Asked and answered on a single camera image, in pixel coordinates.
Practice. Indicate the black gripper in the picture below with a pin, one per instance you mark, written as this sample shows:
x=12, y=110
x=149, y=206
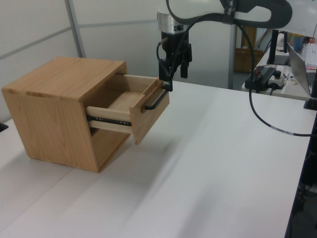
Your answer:
x=173, y=45

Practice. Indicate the brown cardboard box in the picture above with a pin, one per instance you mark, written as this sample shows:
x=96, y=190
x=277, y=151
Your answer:
x=247, y=59

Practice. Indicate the black electronics box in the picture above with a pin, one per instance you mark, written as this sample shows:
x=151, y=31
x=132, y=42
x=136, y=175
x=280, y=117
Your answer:
x=262, y=75

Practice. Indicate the black monitor stand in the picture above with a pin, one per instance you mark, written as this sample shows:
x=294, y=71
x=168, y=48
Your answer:
x=273, y=47

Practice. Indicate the emergency stop button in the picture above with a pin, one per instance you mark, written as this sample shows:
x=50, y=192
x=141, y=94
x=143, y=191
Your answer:
x=277, y=78

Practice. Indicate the small scissors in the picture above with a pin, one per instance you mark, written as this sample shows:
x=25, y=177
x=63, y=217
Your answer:
x=286, y=76

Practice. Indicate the grey side desk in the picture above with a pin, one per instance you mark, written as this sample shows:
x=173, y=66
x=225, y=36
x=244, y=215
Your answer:
x=289, y=90

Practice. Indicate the silver open laptop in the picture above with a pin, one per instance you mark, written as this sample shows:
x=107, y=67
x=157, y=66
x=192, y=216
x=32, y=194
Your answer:
x=298, y=67

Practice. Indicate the teal and yellow cup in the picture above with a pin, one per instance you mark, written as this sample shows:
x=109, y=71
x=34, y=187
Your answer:
x=297, y=42

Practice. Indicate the wooden cabinet shell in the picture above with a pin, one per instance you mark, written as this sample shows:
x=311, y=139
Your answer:
x=52, y=119

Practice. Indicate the black monitor pole clamp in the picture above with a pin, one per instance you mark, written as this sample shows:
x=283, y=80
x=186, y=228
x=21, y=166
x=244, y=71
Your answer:
x=312, y=99

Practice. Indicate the black clamp foot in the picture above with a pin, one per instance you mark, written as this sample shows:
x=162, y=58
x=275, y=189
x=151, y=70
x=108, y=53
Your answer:
x=3, y=127

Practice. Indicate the grey partition post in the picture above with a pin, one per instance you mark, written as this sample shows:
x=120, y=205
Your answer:
x=77, y=32

